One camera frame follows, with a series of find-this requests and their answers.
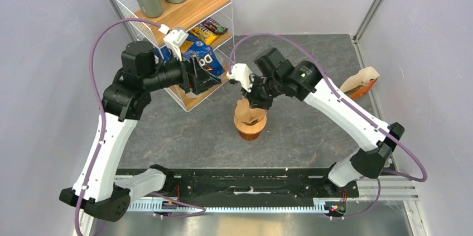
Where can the wooden ring dripper holder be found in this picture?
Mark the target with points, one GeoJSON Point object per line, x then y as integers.
{"type": "Point", "coordinates": [252, 128]}

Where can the yellow candy bag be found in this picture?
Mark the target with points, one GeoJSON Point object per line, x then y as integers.
{"type": "Point", "coordinates": [203, 34]}

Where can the white wire wooden shelf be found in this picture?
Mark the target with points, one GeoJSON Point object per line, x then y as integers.
{"type": "Point", "coordinates": [186, 15]}

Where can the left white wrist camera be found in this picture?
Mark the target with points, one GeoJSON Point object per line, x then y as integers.
{"type": "Point", "coordinates": [173, 39]}

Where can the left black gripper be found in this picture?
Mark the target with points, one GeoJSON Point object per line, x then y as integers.
{"type": "Point", "coordinates": [194, 76]}

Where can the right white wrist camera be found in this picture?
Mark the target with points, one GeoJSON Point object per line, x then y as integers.
{"type": "Point", "coordinates": [240, 72]}

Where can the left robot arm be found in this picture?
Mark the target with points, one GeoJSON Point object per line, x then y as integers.
{"type": "Point", "coordinates": [96, 191]}

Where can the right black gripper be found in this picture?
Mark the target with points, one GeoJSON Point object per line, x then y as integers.
{"type": "Point", "coordinates": [254, 100]}

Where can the brown paper coffee filter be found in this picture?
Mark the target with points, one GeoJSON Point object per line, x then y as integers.
{"type": "Point", "coordinates": [245, 114]}

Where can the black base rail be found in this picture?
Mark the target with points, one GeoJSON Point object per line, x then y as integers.
{"type": "Point", "coordinates": [253, 187]}

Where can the coffee filter box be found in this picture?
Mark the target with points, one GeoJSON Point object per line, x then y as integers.
{"type": "Point", "coordinates": [361, 83]}

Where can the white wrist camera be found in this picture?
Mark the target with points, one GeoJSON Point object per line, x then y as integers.
{"type": "Point", "coordinates": [173, 39]}
{"type": "Point", "coordinates": [240, 72]}

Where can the blue Doritos bag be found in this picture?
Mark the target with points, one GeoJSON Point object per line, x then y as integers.
{"type": "Point", "coordinates": [195, 49]}

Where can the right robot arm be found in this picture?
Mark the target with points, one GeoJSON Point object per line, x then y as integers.
{"type": "Point", "coordinates": [375, 137]}

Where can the brown candy bag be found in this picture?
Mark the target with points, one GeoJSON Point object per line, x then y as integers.
{"type": "Point", "coordinates": [214, 26]}

